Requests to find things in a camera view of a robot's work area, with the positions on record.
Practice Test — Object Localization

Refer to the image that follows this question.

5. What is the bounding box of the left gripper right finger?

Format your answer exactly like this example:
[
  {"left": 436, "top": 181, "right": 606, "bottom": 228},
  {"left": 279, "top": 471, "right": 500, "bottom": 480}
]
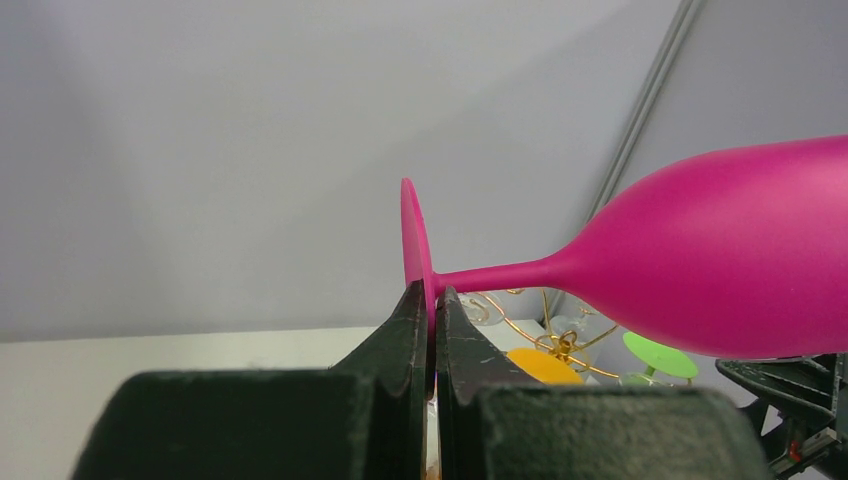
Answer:
[{"left": 435, "top": 290, "right": 771, "bottom": 479}]

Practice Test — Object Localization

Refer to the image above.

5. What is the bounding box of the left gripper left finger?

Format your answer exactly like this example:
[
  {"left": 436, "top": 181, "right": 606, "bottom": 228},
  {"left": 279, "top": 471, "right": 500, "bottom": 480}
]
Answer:
[{"left": 72, "top": 282, "right": 428, "bottom": 479}]

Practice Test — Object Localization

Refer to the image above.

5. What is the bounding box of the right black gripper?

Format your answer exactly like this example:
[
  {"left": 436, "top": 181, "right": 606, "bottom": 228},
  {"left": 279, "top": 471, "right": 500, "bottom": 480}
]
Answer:
[{"left": 715, "top": 354, "right": 847, "bottom": 479}]

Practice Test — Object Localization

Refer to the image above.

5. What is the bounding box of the orange plastic goblet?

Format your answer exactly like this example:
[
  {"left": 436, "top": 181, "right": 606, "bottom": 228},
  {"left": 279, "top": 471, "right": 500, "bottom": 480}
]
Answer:
[{"left": 506, "top": 348, "right": 584, "bottom": 385}]

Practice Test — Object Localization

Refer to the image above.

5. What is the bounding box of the gold wire wine glass rack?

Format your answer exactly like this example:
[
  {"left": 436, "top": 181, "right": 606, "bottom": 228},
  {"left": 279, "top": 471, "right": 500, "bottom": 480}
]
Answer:
[{"left": 470, "top": 291, "right": 617, "bottom": 383}]

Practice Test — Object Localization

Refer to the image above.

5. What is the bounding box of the clear short wine glass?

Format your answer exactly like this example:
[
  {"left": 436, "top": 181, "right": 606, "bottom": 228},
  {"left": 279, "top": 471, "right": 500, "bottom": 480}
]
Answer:
[{"left": 550, "top": 297, "right": 613, "bottom": 343}]

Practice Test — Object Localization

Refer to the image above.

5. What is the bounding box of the pink plastic goblet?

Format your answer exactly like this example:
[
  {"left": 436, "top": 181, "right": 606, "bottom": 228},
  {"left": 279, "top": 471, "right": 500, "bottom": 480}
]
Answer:
[{"left": 400, "top": 135, "right": 847, "bottom": 360}]

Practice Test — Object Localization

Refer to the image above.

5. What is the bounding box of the green plastic goblet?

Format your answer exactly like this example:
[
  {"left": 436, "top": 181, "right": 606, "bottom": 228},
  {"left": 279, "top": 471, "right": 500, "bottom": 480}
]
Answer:
[{"left": 617, "top": 331, "right": 699, "bottom": 387}]

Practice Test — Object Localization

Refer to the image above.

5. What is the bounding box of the clear tall flute glass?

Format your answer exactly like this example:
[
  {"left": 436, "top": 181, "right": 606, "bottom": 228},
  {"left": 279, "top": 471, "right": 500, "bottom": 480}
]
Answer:
[{"left": 458, "top": 292, "right": 506, "bottom": 327}]

